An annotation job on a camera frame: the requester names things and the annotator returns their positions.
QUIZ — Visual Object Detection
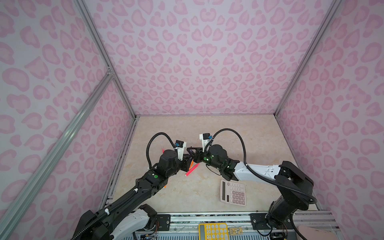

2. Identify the left black corrugated cable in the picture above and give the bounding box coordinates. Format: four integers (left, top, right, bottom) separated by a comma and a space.
146, 132, 176, 170

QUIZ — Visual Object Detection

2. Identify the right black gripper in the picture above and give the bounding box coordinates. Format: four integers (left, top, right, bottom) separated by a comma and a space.
186, 147, 223, 171

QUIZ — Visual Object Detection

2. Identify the small brown circuit board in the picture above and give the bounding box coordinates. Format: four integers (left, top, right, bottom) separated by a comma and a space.
229, 227, 243, 236

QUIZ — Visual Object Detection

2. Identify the right black corrugated cable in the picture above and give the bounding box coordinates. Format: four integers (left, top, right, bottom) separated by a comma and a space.
211, 128, 317, 205

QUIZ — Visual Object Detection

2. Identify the yellow calculator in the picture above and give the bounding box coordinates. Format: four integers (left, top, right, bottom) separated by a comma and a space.
198, 223, 230, 240

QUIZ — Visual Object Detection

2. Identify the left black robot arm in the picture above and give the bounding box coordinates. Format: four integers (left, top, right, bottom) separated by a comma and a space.
72, 150, 195, 240

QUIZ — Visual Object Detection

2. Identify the pink desk calculator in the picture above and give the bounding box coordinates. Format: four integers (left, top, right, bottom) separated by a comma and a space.
220, 180, 247, 207

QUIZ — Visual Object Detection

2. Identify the black corrugated cable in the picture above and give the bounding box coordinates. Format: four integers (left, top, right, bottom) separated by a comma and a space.
211, 128, 317, 205
146, 132, 176, 170

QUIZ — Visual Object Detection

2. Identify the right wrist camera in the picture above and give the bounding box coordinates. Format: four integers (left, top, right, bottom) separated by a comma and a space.
199, 133, 213, 149

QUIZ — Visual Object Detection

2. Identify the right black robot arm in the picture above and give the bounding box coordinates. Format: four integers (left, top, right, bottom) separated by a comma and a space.
187, 145, 317, 229

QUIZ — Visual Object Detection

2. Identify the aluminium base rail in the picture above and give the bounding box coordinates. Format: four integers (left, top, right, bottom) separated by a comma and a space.
151, 211, 344, 240

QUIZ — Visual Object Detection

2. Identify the aluminium frame strut left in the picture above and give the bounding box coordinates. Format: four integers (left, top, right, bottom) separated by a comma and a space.
1, 71, 115, 240

